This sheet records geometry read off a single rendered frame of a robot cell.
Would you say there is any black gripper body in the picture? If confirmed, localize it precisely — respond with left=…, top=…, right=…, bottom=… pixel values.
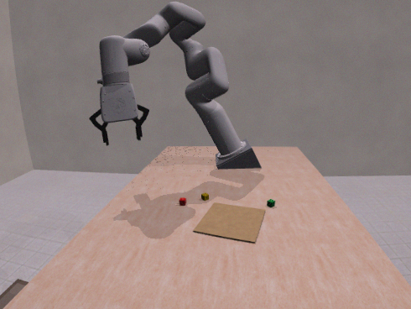
left=100, top=82, right=138, bottom=123

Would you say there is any green die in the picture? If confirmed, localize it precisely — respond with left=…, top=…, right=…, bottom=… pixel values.
left=267, top=199, right=275, bottom=207

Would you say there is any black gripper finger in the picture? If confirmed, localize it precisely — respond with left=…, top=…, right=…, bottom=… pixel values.
left=90, top=109, right=109, bottom=145
left=133, top=105, right=149, bottom=140

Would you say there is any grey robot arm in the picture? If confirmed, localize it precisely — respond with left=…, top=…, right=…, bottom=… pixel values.
left=97, top=2, right=246, bottom=160

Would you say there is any yellow die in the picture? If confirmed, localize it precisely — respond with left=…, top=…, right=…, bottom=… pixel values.
left=201, top=193, right=209, bottom=201

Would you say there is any tan square mat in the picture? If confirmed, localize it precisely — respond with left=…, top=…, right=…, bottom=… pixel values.
left=193, top=202, right=265, bottom=244

